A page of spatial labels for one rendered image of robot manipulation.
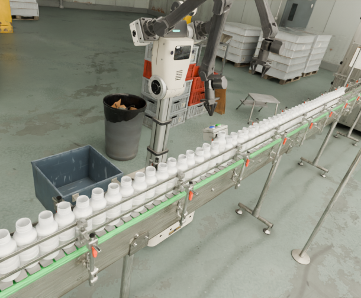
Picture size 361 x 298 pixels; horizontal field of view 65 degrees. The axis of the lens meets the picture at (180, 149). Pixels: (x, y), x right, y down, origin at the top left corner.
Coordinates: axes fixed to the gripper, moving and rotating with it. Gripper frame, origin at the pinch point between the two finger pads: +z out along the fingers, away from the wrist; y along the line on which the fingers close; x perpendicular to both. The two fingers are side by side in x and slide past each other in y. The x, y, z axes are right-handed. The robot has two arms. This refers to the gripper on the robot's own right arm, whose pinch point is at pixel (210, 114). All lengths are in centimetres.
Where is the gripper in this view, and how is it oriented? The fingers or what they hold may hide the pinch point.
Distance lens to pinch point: 163.6
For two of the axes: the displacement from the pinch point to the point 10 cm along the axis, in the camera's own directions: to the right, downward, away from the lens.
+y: 6.9, -2.7, 6.7
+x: -7.2, -1.5, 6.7
